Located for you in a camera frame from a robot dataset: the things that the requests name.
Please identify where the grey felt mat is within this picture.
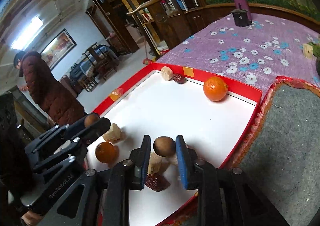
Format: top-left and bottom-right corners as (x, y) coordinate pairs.
(216, 76), (319, 225)

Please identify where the brown longan back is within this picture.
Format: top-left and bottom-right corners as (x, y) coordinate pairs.
(84, 113), (100, 128)

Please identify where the wooden armchair far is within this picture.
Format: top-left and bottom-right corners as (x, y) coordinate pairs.
(82, 43), (120, 81)

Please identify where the black round mount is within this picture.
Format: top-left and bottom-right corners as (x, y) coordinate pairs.
(231, 9), (252, 26)

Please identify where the cream block on tablecloth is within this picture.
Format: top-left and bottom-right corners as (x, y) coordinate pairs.
(303, 43), (313, 60)

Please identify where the red white tray box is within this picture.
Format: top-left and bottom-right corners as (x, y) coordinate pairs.
(93, 63), (263, 225)

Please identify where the person in brown coat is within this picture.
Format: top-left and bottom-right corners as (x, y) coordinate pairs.
(14, 51), (86, 126)

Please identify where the wooden chair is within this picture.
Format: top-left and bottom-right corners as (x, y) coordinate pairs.
(127, 0), (192, 58)

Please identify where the brown longan large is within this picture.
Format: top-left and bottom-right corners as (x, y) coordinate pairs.
(153, 137), (176, 157)

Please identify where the orange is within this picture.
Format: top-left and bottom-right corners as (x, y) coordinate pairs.
(95, 142), (118, 164)
(203, 76), (228, 101)

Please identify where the left hand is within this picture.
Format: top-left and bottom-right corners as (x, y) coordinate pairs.
(22, 210), (43, 226)

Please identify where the framed painting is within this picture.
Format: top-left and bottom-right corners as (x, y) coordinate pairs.
(40, 29), (77, 70)

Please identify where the broom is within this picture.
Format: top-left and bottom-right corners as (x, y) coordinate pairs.
(142, 37), (156, 65)

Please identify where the cream chunk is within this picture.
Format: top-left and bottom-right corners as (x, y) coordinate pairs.
(148, 152), (170, 175)
(103, 123), (121, 143)
(161, 66), (174, 81)

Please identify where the green leafy vegetable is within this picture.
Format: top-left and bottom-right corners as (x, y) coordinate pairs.
(309, 42), (320, 58)

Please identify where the purple floral tablecloth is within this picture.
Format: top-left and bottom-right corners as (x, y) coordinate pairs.
(159, 13), (319, 93)

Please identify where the red date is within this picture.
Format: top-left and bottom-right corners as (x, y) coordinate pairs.
(145, 173), (170, 192)
(172, 74), (185, 84)

